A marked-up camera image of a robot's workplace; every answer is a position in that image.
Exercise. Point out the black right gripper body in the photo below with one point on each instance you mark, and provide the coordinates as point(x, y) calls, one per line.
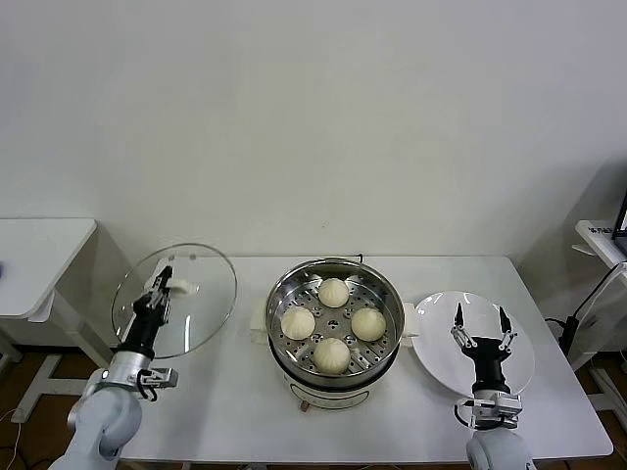
point(490, 362)

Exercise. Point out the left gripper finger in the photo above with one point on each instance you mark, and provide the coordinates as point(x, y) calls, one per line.
point(169, 289)
point(156, 286)

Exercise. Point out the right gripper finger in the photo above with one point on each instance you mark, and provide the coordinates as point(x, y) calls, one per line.
point(509, 340)
point(459, 323)

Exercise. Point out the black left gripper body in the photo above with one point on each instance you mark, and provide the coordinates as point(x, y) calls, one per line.
point(147, 323)

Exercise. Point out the round glass pot lid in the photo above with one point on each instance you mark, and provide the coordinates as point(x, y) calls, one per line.
point(206, 294)

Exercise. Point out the white steamed baozi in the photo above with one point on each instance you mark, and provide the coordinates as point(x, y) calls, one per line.
point(332, 355)
point(368, 323)
point(334, 293)
point(298, 323)

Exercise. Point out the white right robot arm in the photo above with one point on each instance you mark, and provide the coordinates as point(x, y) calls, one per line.
point(495, 448)

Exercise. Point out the perforated stainless steel steamer basket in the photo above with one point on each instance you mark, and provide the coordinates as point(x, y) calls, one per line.
point(387, 303)

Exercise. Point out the stainless steel steamer pot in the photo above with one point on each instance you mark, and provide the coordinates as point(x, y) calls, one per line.
point(333, 394)

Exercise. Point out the white oval plate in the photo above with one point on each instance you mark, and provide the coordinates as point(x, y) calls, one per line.
point(431, 343)

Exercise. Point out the white side table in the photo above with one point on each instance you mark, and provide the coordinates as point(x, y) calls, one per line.
point(44, 254)

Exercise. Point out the white desk with label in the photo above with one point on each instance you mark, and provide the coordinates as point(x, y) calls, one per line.
point(595, 235)

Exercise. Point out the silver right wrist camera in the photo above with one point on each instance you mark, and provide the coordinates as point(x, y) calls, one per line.
point(504, 410)

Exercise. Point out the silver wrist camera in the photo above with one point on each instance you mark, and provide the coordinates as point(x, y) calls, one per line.
point(164, 378)
point(504, 410)

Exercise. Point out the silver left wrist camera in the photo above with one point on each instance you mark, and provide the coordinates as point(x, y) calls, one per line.
point(164, 378)

